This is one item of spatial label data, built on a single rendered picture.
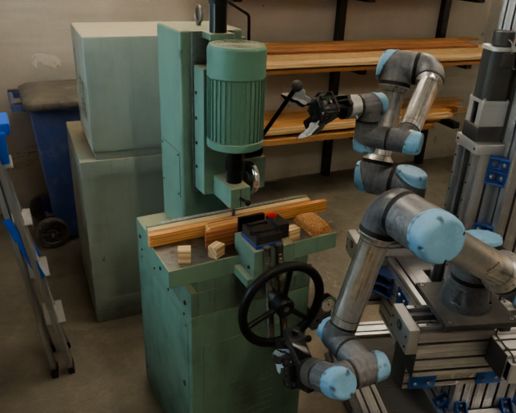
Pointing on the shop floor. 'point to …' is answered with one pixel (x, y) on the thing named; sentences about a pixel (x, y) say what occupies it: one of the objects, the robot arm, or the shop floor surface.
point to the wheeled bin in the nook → (52, 155)
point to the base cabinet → (210, 353)
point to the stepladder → (30, 262)
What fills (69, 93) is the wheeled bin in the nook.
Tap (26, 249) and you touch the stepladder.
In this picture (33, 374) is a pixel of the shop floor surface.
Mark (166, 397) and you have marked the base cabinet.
